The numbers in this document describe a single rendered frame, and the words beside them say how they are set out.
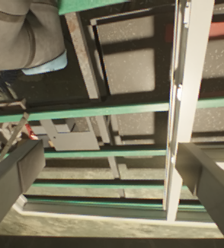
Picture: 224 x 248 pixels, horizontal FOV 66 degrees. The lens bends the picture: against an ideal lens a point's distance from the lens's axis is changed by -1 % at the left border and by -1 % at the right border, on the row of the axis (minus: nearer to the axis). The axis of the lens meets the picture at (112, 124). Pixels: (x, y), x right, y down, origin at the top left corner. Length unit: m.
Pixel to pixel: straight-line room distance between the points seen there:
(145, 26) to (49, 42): 0.51
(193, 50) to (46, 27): 0.32
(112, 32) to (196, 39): 0.42
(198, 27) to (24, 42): 0.35
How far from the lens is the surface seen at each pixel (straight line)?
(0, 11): 0.26
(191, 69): 0.50
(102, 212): 1.26
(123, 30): 0.80
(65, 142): 0.83
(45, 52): 0.35
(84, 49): 0.60
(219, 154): 0.80
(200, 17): 0.46
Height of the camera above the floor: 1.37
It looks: 49 degrees down
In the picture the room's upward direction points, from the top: 169 degrees counter-clockwise
